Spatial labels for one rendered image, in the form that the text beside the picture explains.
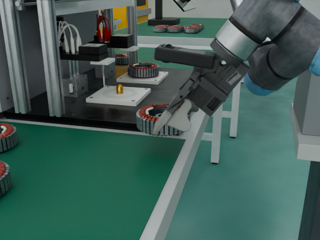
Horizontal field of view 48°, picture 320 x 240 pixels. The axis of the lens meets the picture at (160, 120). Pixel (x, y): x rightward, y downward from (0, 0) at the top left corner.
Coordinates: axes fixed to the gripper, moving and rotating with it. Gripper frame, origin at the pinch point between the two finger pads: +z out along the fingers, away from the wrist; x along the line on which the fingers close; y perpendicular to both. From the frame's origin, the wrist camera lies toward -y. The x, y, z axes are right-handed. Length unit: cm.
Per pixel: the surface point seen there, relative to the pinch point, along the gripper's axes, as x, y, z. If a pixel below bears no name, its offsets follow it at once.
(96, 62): 25.2, -23.7, 9.4
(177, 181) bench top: -12.6, 9.1, 1.7
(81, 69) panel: 54, -34, 28
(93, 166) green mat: -11.3, -4.8, 11.3
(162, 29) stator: 211, -38, 33
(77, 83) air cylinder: 25.1, -25.2, 18.6
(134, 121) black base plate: 9.1, -4.4, 8.7
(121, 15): 376, -112, 91
